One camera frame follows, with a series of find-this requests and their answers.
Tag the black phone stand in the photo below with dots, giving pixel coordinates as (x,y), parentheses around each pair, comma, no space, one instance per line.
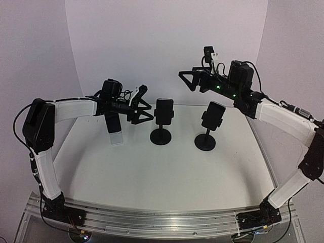
(205,141)
(160,136)

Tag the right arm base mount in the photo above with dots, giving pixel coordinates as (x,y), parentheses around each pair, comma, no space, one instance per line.
(266,214)

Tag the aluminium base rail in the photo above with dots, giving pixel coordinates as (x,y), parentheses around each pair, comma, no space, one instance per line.
(116,224)

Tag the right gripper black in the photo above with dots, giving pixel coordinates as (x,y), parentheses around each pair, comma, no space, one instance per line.
(205,76)

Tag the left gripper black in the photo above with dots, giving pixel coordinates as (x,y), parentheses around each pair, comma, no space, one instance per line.
(134,116)

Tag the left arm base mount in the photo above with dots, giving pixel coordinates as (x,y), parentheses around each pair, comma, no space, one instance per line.
(55,209)

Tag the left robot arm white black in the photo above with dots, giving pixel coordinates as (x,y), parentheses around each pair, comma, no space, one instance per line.
(39,126)

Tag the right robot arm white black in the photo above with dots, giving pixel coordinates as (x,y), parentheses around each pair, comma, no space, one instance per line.
(293,120)

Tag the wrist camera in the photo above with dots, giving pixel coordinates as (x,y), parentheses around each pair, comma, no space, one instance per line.
(211,58)
(137,95)

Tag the black phone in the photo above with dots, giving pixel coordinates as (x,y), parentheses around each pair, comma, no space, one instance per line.
(212,117)
(113,123)
(164,111)

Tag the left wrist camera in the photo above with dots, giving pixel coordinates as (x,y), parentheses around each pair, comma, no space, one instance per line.
(137,95)

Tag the clear acrylic phone stand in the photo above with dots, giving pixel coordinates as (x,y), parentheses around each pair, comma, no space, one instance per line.
(116,138)

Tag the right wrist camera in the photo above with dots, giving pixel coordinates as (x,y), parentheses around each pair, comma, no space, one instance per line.
(211,58)

